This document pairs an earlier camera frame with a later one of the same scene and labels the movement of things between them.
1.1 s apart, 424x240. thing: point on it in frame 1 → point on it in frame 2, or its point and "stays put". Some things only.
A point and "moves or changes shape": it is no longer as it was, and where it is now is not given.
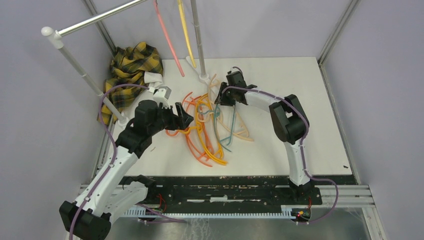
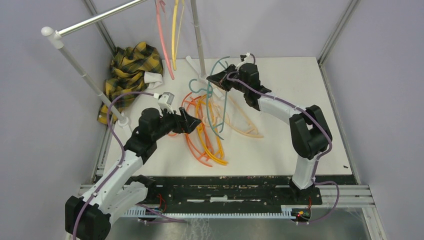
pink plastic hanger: [168, 36] moves or changes shape
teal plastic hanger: [216, 113] → [209, 87]
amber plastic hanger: [206, 128] stays put
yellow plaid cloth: [128, 66] stays put
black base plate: [231, 192] stays put
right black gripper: [221, 97] → [220, 79]
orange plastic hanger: [198, 134] stays put
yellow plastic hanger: [183, 21] → [174, 32]
